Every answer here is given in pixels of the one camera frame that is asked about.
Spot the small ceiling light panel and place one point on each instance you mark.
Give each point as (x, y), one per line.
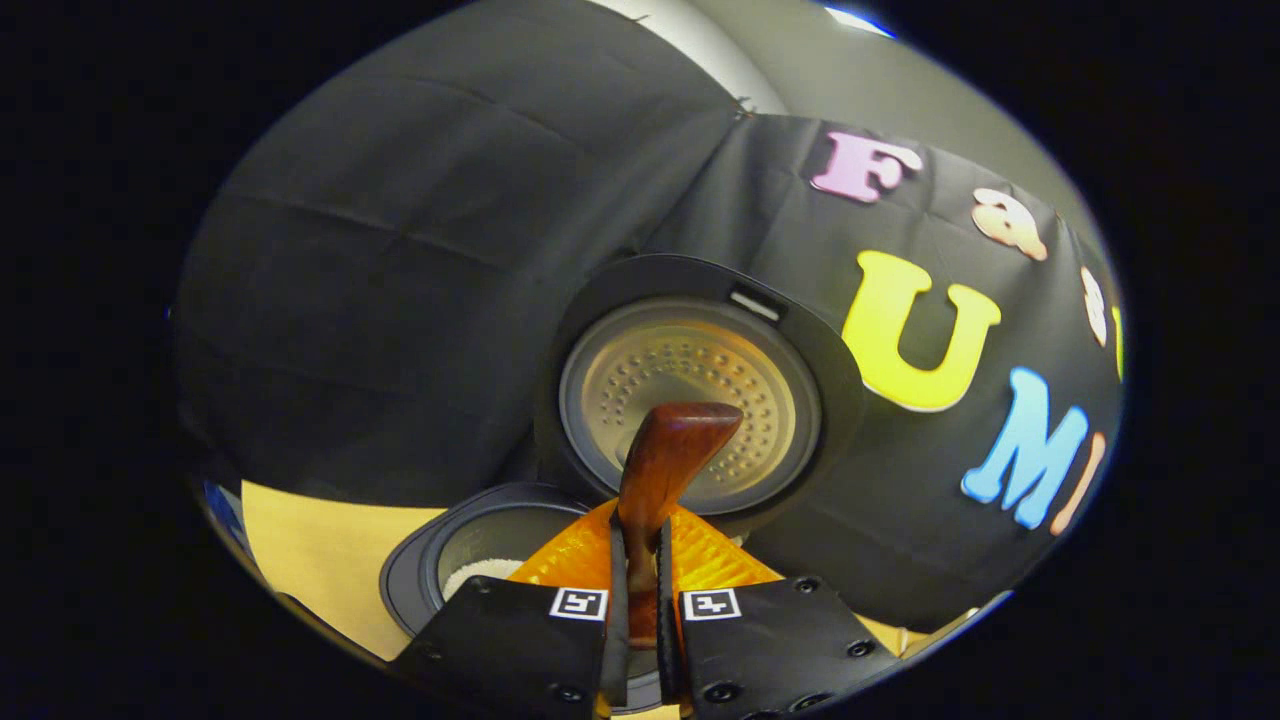
(860, 20)

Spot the grey silver rice cooker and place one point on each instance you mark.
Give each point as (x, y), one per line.
(690, 360)

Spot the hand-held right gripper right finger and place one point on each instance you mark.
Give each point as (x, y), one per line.
(780, 650)

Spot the brown wooden spoon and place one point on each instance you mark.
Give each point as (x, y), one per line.
(670, 450)

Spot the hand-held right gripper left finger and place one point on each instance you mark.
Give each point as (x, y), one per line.
(520, 650)

